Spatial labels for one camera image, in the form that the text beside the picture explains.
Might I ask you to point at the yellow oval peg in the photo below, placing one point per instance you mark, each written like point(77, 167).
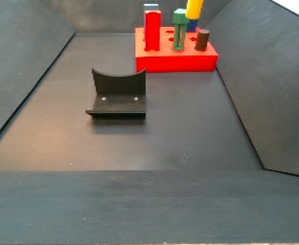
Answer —
point(193, 9)

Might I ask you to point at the red peg board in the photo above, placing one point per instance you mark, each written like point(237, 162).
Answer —
point(166, 60)

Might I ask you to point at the black curved holder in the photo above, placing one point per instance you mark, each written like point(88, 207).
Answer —
point(120, 95)

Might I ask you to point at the brown cylindrical peg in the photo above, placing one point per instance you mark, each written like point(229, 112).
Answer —
point(201, 40)

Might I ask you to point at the red rectangular peg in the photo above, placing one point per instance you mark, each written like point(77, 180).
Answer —
point(152, 23)

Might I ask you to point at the green hexagonal peg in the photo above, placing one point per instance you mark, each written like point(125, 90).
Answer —
point(180, 22)

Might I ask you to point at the dark blue block peg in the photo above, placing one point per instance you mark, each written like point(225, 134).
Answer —
point(190, 26)

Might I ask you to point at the light blue peg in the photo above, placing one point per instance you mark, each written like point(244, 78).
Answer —
point(150, 7)

